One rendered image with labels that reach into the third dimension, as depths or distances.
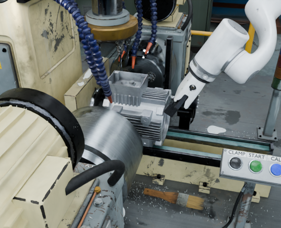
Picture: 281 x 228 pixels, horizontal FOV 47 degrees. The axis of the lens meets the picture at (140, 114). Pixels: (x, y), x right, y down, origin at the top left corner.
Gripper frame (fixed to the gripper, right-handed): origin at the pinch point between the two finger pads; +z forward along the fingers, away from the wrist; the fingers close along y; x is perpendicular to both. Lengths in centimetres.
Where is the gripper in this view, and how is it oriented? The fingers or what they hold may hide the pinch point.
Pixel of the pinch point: (171, 109)
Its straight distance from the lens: 102.1
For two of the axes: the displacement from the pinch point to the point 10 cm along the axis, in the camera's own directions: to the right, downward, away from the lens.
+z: -4.8, 6.6, 5.7
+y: 2.5, -5.2, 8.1
